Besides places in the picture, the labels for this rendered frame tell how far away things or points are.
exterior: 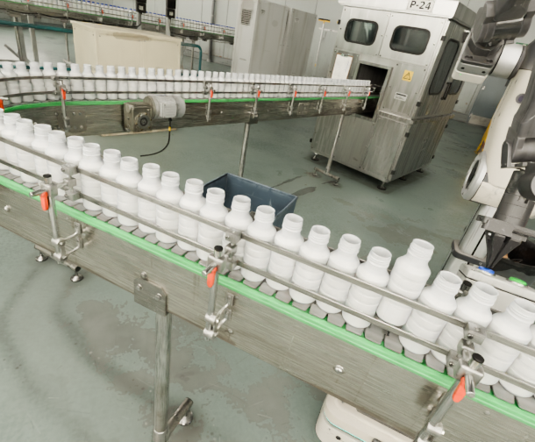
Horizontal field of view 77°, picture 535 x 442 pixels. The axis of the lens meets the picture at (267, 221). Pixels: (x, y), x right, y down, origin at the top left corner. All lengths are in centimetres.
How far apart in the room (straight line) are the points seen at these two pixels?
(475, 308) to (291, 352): 36
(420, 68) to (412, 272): 366
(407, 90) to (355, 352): 371
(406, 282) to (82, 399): 148
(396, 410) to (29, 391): 150
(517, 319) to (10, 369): 186
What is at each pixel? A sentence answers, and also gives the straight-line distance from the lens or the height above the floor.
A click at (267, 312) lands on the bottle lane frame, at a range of 74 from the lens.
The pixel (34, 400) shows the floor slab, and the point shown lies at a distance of 185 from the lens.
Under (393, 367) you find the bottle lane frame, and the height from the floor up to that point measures 97.
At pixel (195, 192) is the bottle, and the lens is 74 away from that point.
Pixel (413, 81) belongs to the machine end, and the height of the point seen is 126.
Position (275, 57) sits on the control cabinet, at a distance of 705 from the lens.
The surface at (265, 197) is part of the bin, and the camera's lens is 134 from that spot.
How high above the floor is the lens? 147
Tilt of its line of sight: 29 degrees down
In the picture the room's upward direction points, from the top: 11 degrees clockwise
